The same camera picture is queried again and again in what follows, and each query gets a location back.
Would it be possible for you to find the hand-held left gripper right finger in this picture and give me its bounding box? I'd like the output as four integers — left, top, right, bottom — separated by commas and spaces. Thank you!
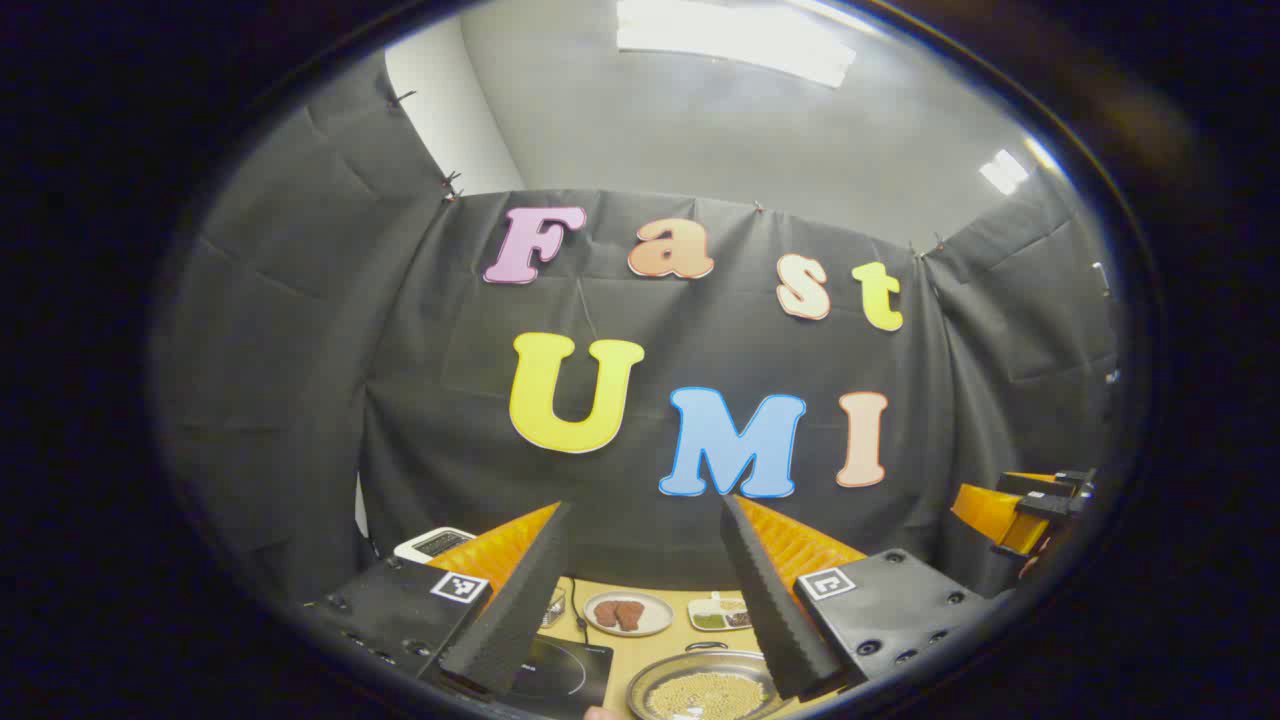
720, 493, 1001, 701

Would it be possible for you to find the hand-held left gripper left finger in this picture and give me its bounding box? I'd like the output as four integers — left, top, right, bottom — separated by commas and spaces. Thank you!
305, 500, 573, 701

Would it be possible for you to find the black induction cooktop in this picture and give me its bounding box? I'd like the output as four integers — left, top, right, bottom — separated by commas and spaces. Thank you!
500, 635, 613, 719

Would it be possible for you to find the stainless steel pot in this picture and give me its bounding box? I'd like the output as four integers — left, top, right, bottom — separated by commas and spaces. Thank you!
627, 645, 791, 720

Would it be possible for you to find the white divided dish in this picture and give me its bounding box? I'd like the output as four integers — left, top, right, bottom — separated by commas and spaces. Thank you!
688, 592, 753, 632

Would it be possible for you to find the pile of soybeans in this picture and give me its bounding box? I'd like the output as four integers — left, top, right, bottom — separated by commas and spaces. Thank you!
645, 672, 769, 720

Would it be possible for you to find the white toaster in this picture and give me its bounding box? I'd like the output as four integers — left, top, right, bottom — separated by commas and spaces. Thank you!
393, 527, 476, 563

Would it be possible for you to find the round white plate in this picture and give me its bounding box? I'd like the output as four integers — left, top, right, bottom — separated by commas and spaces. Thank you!
583, 590, 674, 638

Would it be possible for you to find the black backdrop cloth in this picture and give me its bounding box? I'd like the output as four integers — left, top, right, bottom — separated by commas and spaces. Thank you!
150, 50, 1121, 611

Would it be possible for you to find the small ceiling light panel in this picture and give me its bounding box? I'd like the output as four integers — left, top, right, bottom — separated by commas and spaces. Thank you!
980, 150, 1029, 196

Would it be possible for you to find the large ceiling light panel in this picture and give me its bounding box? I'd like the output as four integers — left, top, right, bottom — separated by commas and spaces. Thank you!
617, 0, 858, 89

